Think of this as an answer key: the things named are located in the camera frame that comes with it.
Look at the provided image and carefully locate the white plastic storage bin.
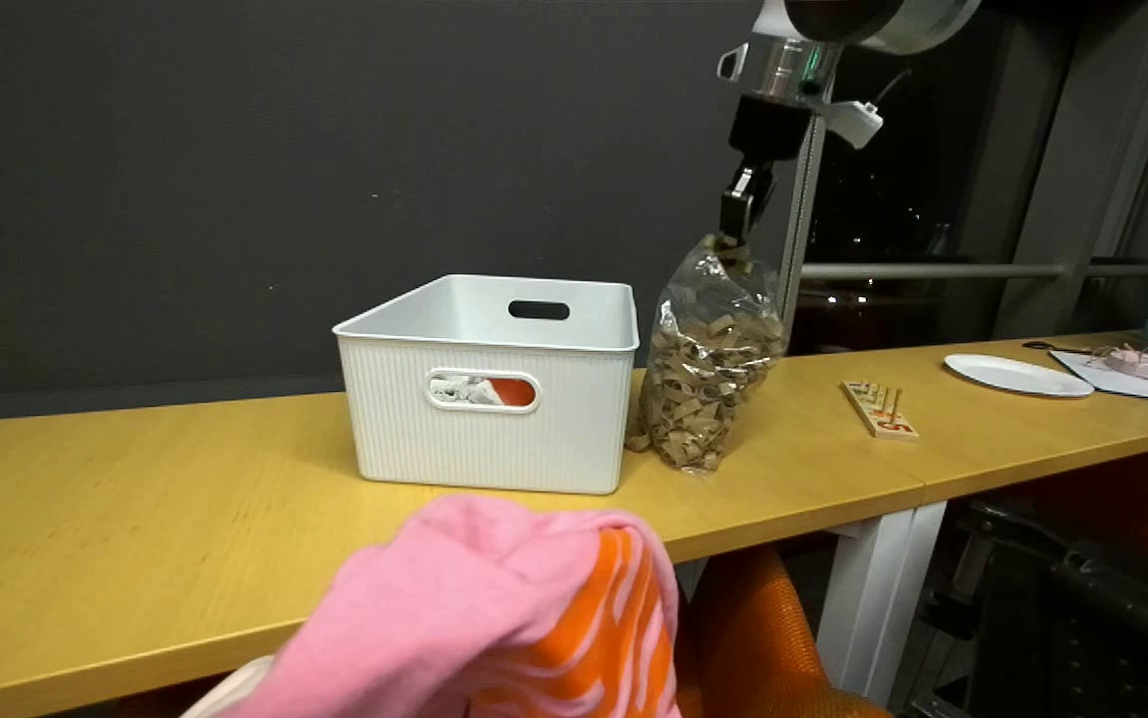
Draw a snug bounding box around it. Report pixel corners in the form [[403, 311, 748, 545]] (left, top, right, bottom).
[[330, 269, 642, 498]]

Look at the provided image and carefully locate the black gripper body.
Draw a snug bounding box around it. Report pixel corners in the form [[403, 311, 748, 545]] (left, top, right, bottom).
[[727, 94, 812, 174]]

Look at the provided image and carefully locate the grey wrist camera bar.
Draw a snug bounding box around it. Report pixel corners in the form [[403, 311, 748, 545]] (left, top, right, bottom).
[[808, 91, 890, 154]]

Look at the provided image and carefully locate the white paper sheet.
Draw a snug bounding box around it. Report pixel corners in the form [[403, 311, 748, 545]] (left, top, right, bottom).
[[1050, 340, 1148, 410]]

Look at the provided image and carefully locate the white table leg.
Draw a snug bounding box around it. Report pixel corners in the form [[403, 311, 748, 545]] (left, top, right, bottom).
[[812, 498, 951, 711]]

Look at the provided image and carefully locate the white orange packet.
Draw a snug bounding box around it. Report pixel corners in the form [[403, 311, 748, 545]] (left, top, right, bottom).
[[427, 371, 540, 410]]

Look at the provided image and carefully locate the grey window rail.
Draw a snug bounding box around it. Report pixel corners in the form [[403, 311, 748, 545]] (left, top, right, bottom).
[[797, 258, 1148, 283]]

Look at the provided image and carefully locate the white plate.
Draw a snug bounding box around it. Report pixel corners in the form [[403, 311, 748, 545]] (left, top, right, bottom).
[[939, 351, 1096, 401]]

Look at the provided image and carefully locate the pink orange cloth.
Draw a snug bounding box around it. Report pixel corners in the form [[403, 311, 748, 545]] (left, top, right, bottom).
[[218, 494, 687, 718]]

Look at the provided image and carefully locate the orange chair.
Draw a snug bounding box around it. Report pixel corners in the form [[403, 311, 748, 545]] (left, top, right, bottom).
[[672, 541, 897, 718]]

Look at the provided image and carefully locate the white fabric item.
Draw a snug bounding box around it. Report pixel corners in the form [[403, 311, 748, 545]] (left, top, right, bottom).
[[181, 648, 280, 718]]

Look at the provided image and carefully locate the black robot cart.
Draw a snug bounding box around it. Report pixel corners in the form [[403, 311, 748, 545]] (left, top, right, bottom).
[[908, 494, 1148, 718]]

